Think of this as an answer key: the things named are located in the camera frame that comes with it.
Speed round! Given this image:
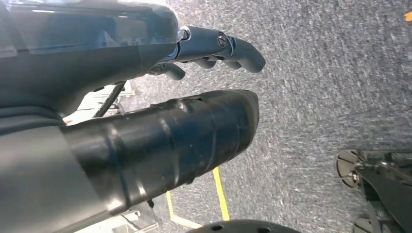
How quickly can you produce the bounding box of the black base with chrome discs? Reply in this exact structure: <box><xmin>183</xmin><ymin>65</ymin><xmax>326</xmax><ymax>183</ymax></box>
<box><xmin>335</xmin><ymin>149</ymin><xmax>412</xmax><ymax>233</ymax></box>

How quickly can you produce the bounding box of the black robot foot plate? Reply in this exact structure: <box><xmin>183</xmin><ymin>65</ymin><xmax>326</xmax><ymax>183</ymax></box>
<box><xmin>187</xmin><ymin>219</ymin><xmax>303</xmax><ymax>233</ymax></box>

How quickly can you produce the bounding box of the yellow floor tape square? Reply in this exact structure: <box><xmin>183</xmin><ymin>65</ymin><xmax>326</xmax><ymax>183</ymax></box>
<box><xmin>166</xmin><ymin>167</ymin><xmax>231</xmax><ymax>230</ymax></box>

